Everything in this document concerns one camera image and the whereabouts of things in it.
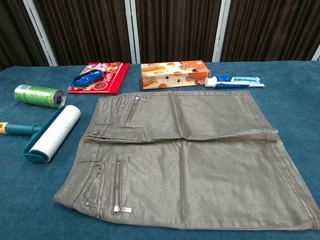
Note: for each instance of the dark folding screen, white frames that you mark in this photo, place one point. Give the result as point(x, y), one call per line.
point(175, 30)

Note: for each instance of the blue clip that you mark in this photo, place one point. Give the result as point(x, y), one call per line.
point(87, 78)

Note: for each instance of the orange snack box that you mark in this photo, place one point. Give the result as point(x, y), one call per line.
point(175, 75)

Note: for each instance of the white and blue toothpaste tube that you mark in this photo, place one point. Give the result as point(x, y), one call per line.
point(237, 82)

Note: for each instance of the teal table cloth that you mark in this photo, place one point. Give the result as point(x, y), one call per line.
point(37, 200)

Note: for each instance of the red spiral notebook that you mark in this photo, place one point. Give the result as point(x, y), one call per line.
point(113, 80)

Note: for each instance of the folded grey-brown shorts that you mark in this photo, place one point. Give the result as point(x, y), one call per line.
point(187, 175)

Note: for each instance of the green drink can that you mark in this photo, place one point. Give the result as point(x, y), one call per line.
point(37, 95)

